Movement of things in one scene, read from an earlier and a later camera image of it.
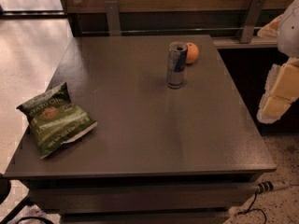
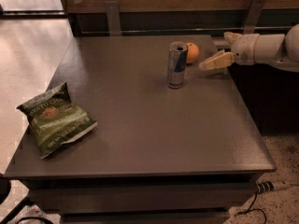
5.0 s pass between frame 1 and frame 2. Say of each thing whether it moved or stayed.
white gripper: moved
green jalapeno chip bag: stayed
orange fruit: stayed
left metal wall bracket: stayed
